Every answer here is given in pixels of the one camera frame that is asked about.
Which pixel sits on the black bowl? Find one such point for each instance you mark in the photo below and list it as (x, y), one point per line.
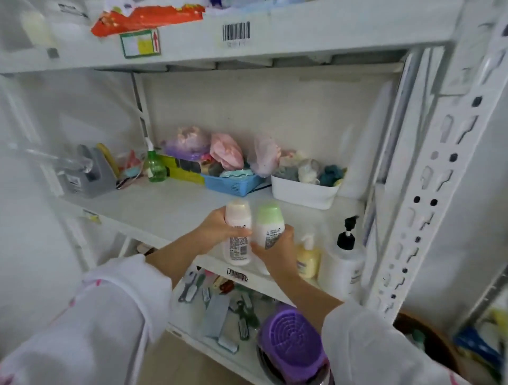
(266, 369)

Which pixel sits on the brown round basket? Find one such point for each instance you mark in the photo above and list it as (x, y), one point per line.
(432, 341)

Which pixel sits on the white bath sponge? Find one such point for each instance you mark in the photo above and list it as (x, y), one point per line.
(309, 171)

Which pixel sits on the white bottle with pale cap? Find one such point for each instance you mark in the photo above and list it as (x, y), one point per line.
(238, 246)

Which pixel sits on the white bottle with green cap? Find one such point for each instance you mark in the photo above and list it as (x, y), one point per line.
(268, 226)

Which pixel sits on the blue and yellow packets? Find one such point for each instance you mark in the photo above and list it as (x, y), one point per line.
(482, 345)

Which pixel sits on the green spray bottle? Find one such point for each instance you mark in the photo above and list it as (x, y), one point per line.
(155, 168)

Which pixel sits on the grey flat card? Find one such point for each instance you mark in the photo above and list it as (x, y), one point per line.
(215, 317)

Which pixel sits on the translucent pink plastic bag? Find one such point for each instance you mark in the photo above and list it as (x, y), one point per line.
(265, 154)

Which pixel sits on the teal bath sponge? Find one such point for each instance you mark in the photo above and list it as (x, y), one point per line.
(331, 175)

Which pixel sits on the person's right forearm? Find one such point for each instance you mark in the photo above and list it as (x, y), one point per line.
(357, 341)

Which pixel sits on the grey tape dispenser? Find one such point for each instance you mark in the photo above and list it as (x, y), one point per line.
(89, 178)

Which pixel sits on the teal cloth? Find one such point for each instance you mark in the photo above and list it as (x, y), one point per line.
(237, 173)

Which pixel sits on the yellow and black box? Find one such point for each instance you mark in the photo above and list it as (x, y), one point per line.
(180, 171)

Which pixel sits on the white metal shelving rack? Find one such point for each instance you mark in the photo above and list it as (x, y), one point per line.
(277, 43)

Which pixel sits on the purple round plastic lid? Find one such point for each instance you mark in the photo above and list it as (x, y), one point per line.
(291, 345)

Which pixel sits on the blue plastic basket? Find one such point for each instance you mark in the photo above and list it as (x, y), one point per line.
(234, 185)

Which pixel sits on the person's left forearm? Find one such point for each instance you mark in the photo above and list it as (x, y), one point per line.
(103, 317)

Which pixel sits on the person's left thumb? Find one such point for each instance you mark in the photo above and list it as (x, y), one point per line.
(240, 231)

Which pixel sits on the person's right thumb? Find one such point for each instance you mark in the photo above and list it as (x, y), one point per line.
(261, 249)

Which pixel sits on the yellow pump bottle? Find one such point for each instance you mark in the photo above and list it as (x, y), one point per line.
(307, 260)

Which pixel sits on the purple plastic bag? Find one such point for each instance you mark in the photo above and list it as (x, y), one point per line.
(186, 142)

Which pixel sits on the grey hair brush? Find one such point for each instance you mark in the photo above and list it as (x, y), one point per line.
(189, 287)

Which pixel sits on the orange plastic packet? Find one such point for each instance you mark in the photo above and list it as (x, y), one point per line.
(147, 20)

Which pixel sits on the pale yellow bottle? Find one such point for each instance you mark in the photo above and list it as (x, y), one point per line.
(37, 27)

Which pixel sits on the person's right hand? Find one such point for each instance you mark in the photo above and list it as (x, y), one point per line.
(280, 257)

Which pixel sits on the white bottle with black pump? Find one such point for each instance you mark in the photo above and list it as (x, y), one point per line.
(343, 265)

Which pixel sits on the white plastic bin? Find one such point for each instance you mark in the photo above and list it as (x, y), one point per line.
(303, 195)

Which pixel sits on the grey bath sponge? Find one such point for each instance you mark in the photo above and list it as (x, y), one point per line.
(286, 173)

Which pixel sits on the red and teal packet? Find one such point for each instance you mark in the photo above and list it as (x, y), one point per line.
(131, 168)

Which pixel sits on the person's left hand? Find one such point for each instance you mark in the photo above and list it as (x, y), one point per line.
(210, 234)

